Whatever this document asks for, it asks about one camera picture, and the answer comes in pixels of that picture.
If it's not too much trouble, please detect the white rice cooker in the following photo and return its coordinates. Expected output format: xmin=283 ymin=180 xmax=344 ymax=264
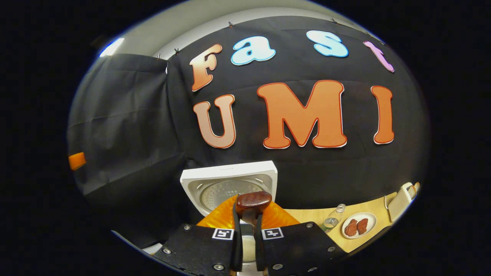
xmin=143 ymin=161 xmax=278 ymax=276

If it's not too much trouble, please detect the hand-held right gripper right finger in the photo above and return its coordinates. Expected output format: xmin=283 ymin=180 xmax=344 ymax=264
xmin=255 ymin=199 xmax=348 ymax=276

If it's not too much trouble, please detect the clear plastic water bottle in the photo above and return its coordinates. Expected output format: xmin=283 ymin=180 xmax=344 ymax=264
xmin=321 ymin=204 xmax=346 ymax=233

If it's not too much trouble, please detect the brown wooden spoon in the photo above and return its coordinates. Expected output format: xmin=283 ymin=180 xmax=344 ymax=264
xmin=235 ymin=191 xmax=273 ymax=226

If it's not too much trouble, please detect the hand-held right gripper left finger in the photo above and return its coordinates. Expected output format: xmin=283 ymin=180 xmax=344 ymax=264
xmin=153 ymin=195 xmax=243 ymax=276

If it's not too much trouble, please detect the white round plate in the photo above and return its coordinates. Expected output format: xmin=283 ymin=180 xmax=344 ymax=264
xmin=341 ymin=212 xmax=377 ymax=240

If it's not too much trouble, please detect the white toaster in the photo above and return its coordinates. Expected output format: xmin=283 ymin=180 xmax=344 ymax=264
xmin=385 ymin=182 xmax=419 ymax=223

